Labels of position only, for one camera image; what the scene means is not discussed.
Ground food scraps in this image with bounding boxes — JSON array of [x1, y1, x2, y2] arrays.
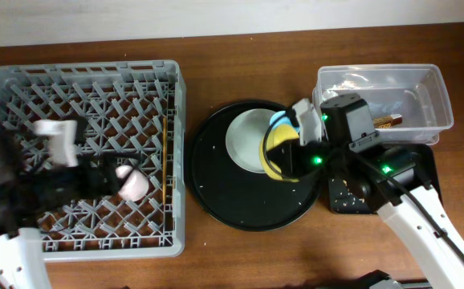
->
[[328, 178, 370, 214]]

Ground pink cup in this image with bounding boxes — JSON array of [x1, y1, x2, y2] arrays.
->
[[115, 165, 149, 201]]

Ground yellow bowl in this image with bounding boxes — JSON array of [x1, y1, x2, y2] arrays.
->
[[258, 124, 299, 182]]

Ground blue cup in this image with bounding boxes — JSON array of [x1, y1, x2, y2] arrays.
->
[[270, 111, 300, 132]]

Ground gold snack wrapper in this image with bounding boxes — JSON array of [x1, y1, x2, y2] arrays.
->
[[373, 114, 402, 128]]

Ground wooden chopstick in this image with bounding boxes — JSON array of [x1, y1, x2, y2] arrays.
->
[[162, 116, 168, 206]]

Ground white napkin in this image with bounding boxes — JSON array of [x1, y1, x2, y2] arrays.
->
[[322, 90, 339, 101]]

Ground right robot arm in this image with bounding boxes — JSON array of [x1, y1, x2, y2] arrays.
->
[[259, 93, 464, 288]]

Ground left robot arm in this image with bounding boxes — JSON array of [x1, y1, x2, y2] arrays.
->
[[0, 132, 121, 288]]

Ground grey dishwasher rack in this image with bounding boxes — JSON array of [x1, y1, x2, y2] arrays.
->
[[0, 60, 186, 262]]

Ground black rectangular tray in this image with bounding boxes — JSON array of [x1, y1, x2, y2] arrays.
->
[[328, 144, 442, 214]]

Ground grey plate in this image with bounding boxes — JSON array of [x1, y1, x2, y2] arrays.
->
[[225, 108, 281, 173]]

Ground round black tray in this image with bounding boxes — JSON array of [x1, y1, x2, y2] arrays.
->
[[185, 100, 322, 231]]

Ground clear plastic bin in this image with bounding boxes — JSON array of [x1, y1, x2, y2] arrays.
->
[[312, 64, 454, 145]]

